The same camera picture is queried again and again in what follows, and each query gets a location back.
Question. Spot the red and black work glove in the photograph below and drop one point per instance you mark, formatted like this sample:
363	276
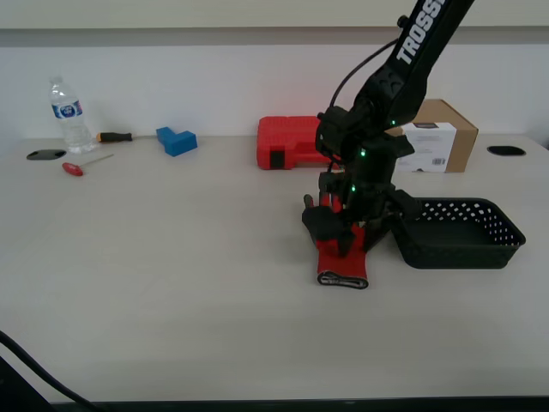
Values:
339	266

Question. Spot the red plastic tool case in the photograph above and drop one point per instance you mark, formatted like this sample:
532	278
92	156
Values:
291	141

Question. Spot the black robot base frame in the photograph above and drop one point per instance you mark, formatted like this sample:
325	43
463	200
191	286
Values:
13	395

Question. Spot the black perforated plastic basket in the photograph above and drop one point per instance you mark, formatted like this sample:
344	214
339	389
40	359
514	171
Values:
454	257

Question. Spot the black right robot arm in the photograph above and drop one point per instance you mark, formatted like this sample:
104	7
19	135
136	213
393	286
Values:
412	56

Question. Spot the blue plastic block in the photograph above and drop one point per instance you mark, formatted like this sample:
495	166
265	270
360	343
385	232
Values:
176	141

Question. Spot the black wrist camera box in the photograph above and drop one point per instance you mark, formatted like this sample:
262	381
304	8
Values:
336	129

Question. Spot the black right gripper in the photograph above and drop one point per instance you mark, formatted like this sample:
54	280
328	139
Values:
369	193

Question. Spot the clear plastic water bottle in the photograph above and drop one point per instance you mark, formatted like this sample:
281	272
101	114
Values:
73	124

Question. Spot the cardboard box with white label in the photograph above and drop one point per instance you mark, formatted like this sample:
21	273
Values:
465	141

